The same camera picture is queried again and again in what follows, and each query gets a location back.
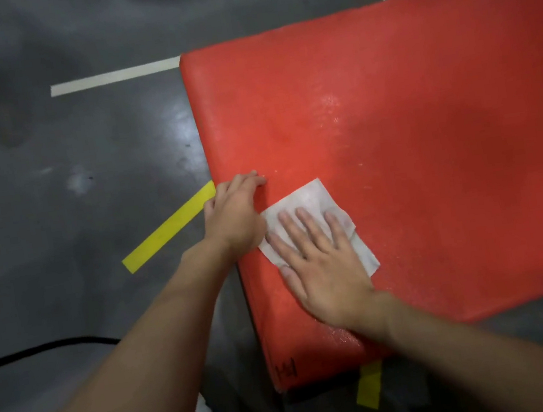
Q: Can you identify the white wet wipe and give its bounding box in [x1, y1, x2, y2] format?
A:
[250, 171, 383, 293]

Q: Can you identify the person's left forearm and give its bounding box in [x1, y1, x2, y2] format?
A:
[0, 238, 255, 412]

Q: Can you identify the person's left hand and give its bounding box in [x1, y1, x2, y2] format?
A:
[197, 169, 278, 269]

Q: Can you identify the person's right forearm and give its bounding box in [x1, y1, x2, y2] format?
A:
[358, 272, 543, 412]

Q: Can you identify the long yellow tape strip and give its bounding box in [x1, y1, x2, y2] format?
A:
[112, 180, 226, 276]

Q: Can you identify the person's right hand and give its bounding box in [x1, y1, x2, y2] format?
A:
[262, 197, 393, 349]

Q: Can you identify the red mat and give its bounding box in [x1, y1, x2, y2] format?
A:
[171, 0, 543, 400]

